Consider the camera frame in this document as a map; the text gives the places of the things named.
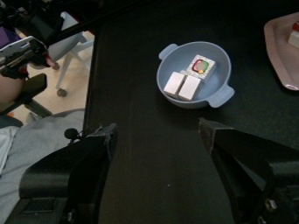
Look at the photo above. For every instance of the pink plastic tray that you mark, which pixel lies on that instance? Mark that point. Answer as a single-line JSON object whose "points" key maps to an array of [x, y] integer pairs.
{"points": [[281, 55]]}

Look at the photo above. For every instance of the white rice block toy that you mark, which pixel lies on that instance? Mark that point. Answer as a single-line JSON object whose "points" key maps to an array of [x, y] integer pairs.
{"points": [[174, 84], [189, 88]]}

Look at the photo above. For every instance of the white handheld controller device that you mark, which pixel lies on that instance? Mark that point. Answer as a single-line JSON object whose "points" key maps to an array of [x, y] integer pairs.
{"points": [[19, 52]]}

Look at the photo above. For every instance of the white sushi roll colourful centre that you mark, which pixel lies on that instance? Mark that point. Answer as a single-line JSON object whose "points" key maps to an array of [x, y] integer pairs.
{"points": [[202, 66]]}

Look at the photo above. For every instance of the black chair armrest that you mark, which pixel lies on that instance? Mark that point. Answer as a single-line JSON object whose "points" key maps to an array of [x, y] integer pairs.
{"points": [[27, 93]]}

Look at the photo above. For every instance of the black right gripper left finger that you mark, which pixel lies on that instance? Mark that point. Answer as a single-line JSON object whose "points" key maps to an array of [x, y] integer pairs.
{"points": [[74, 172]]}

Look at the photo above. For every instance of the person's hand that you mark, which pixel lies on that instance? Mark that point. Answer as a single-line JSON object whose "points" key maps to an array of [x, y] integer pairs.
{"points": [[46, 59]]}

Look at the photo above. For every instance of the black frame bar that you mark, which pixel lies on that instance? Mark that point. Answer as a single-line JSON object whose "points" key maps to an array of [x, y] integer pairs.
{"points": [[90, 20]]}

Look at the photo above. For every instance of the white and red sushi toy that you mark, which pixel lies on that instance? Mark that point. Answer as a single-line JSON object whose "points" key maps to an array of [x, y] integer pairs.
{"points": [[294, 36]]}

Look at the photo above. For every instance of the person's grey trouser leg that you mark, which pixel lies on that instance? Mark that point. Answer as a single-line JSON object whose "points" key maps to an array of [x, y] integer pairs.
{"points": [[35, 151]]}

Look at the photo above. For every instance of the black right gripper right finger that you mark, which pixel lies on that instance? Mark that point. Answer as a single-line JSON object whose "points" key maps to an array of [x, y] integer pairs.
{"points": [[249, 166]]}

